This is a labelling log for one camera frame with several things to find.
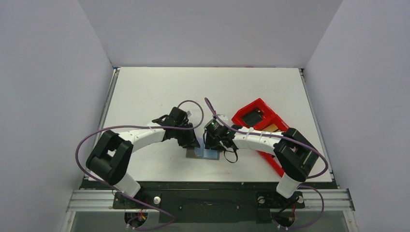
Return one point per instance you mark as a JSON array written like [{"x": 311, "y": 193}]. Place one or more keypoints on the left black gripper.
[{"x": 190, "y": 141}]

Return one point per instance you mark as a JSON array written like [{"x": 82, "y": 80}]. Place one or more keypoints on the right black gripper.
[{"x": 214, "y": 142}]

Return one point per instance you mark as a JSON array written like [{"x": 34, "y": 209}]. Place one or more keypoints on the grey card holder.
[{"x": 202, "y": 153}]

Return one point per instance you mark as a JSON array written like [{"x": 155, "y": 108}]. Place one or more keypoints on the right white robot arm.
[{"x": 295, "y": 154}]

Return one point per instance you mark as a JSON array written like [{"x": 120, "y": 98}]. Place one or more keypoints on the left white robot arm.
[{"x": 111, "y": 155}]

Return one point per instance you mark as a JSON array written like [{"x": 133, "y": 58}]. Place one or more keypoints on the tan card in tray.
[{"x": 272, "y": 128}]

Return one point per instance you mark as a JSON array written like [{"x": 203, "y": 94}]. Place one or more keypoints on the black wallet in tray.
[{"x": 253, "y": 117}]

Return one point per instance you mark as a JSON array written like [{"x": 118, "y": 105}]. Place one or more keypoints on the red plastic tray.
[{"x": 269, "y": 116}]

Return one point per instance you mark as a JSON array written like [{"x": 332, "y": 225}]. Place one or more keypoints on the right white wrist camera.
[{"x": 223, "y": 118}]

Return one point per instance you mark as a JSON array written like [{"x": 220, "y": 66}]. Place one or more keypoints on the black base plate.
[{"x": 208, "y": 202}]

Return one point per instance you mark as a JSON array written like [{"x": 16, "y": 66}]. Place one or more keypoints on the aluminium frame rail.
[{"x": 102, "y": 201}]

